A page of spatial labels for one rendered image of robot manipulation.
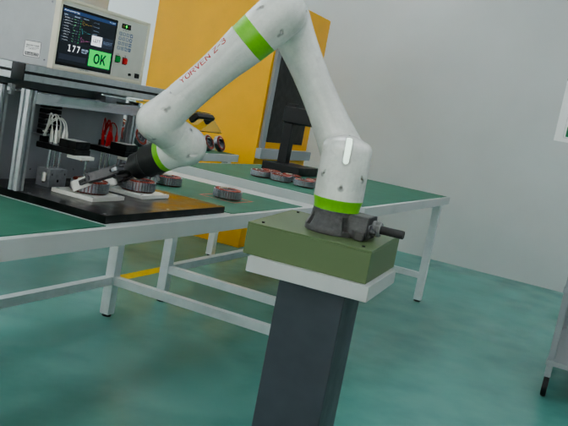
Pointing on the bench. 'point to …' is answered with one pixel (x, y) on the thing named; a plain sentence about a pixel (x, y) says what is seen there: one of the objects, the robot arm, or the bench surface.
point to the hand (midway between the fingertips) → (90, 184)
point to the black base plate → (133, 209)
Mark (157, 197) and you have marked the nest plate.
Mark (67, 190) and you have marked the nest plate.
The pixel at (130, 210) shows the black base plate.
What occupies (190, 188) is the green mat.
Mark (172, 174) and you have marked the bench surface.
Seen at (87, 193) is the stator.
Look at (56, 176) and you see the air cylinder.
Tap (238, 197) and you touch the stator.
